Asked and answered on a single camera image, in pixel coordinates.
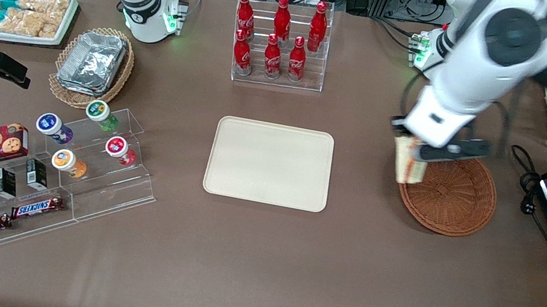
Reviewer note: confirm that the red cola bottle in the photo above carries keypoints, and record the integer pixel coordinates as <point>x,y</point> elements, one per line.
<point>242,55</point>
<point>282,19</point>
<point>297,62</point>
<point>272,59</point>
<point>318,29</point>
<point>245,13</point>

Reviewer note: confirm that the brown round wicker basket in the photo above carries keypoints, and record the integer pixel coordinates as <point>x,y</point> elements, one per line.
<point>454,199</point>

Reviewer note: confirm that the green lidded cup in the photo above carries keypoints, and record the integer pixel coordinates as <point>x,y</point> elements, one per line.
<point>99,111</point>

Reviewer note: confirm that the purple lidded cup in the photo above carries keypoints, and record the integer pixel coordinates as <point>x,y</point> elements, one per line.
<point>50,124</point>

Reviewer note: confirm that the clear acrylic stepped stand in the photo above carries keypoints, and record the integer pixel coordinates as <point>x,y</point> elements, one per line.
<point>121,188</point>
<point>29,231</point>

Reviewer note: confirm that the small black box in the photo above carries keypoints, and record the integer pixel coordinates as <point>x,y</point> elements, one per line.
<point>5,183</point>
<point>37,174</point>

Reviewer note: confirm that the red lidded cup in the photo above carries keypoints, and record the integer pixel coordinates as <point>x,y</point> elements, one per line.
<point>117,147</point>

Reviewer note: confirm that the beige rectangular tray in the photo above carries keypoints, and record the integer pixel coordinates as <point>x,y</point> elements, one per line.
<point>269,163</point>

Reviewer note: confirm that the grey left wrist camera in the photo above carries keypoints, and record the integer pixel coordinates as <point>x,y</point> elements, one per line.
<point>468,147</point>

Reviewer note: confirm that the clear acrylic bottle rack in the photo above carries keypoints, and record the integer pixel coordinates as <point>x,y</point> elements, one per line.
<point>316,71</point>

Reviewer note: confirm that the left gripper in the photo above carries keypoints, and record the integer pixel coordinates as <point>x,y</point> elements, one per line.
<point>397,125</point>

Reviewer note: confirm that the orange lidded cup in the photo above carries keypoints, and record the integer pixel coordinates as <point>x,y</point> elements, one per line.
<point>65,160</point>

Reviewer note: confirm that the white rectangular snack tray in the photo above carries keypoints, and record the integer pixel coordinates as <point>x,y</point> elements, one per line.
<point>69,22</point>

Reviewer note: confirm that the stacked aluminium foil containers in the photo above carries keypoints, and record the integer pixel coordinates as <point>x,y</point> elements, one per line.
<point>91,62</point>

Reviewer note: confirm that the light oval wicker basket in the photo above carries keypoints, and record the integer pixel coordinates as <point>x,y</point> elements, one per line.
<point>116,86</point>

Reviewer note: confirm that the triangular sandwich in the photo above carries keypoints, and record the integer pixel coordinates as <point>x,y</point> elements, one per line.
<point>409,163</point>

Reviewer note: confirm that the clear rice cracker pack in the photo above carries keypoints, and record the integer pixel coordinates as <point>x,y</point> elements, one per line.
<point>44,3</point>
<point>23,22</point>

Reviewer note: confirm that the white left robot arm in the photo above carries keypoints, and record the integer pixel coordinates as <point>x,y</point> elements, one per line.
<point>493,57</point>

